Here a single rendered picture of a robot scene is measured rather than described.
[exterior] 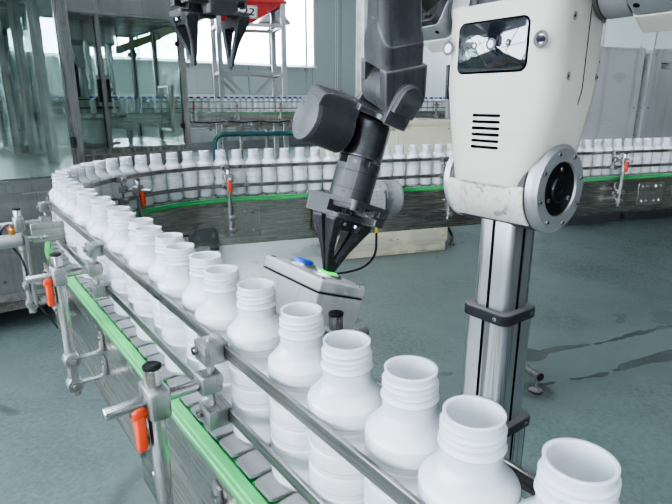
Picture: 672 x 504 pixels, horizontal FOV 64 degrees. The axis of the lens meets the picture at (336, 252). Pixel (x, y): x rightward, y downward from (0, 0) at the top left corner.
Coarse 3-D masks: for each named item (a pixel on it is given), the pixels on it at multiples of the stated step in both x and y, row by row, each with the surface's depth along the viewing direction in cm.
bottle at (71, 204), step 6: (66, 186) 111; (72, 186) 112; (78, 186) 113; (66, 192) 110; (72, 192) 110; (66, 198) 111; (72, 198) 110; (66, 204) 111; (72, 204) 110; (66, 210) 110; (72, 210) 110; (66, 228) 111; (72, 228) 111; (66, 234) 112; (72, 234) 111; (66, 240) 112; (72, 240) 111; (72, 246) 112; (72, 258) 113; (72, 264) 114; (78, 264) 113
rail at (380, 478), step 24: (96, 240) 89; (120, 264) 77; (144, 288) 69; (240, 360) 48; (264, 384) 45; (288, 408) 42; (336, 432) 37; (264, 456) 47; (360, 456) 35; (288, 480) 44; (384, 480) 33; (528, 480) 33
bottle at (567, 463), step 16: (544, 448) 27; (560, 448) 28; (576, 448) 28; (592, 448) 28; (544, 464) 27; (560, 464) 28; (576, 464) 28; (592, 464) 28; (608, 464) 27; (544, 480) 26; (560, 480) 26; (576, 480) 25; (592, 480) 28; (608, 480) 25; (544, 496) 27; (560, 496) 26; (576, 496) 25; (592, 496) 25; (608, 496) 25
